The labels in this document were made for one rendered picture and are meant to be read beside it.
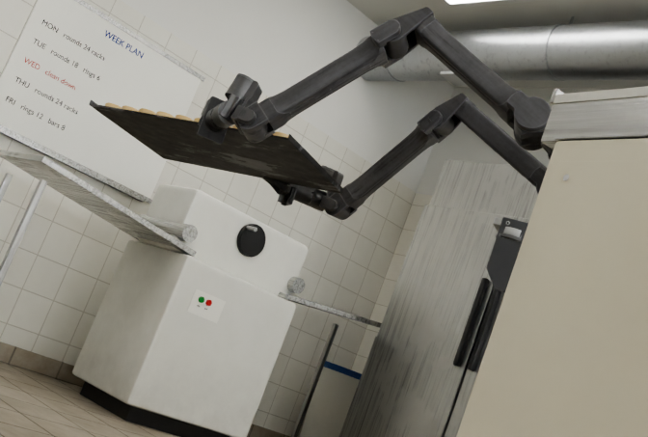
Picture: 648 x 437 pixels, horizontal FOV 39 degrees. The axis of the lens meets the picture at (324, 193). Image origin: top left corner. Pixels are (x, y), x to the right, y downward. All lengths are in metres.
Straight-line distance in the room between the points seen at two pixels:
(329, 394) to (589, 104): 5.10
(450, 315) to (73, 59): 2.52
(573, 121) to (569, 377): 0.30
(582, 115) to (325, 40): 5.28
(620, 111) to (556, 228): 0.14
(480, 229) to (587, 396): 4.34
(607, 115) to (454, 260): 4.24
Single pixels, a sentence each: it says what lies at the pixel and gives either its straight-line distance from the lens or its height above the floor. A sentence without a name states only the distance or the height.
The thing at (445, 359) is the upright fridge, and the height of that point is 0.87.
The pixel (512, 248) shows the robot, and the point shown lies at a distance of 2.00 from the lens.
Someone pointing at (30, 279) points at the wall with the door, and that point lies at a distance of 5.24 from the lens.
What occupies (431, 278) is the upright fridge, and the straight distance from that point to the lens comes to 5.28.
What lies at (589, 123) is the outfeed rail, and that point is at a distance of 1.03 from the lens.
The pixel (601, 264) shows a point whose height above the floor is 0.70.
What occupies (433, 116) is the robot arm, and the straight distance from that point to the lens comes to 2.50.
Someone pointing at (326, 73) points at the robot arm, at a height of 1.15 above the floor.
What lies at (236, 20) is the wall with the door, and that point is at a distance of 5.82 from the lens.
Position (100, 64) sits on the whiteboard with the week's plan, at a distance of 5.30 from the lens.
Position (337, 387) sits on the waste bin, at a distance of 6.01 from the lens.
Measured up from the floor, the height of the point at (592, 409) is 0.56.
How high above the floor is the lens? 0.50
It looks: 11 degrees up
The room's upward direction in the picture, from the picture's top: 21 degrees clockwise
